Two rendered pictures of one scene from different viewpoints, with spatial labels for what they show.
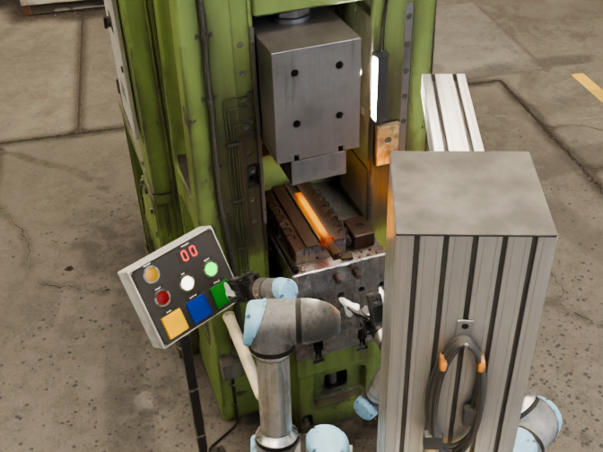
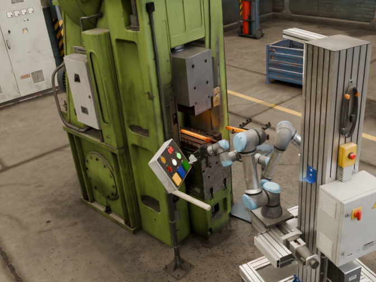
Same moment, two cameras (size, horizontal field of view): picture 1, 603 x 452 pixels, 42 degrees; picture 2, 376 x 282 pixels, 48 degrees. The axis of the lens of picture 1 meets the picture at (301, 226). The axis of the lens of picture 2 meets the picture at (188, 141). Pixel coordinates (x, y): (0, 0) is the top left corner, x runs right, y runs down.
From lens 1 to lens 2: 1.55 m
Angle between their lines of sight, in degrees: 23
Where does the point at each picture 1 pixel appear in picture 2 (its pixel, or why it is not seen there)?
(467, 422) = (353, 120)
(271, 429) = (254, 185)
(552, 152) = (230, 116)
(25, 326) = (45, 251)
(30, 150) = not seen: outside the picture
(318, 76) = (200, 66)
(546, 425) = not seen: hidden behind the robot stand
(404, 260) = (336, 60)
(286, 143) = (192, 97)
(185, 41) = (150, 61)
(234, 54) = (165, 65)
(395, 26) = (213, 46)
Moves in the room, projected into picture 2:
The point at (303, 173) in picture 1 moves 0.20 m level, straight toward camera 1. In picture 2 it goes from (198, 109) to (210, 117)
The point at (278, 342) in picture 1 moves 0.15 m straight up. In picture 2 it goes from (253, 144) to (253, 123)
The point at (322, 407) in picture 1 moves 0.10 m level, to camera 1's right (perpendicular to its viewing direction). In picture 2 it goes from (214, 222) to (223, 219)
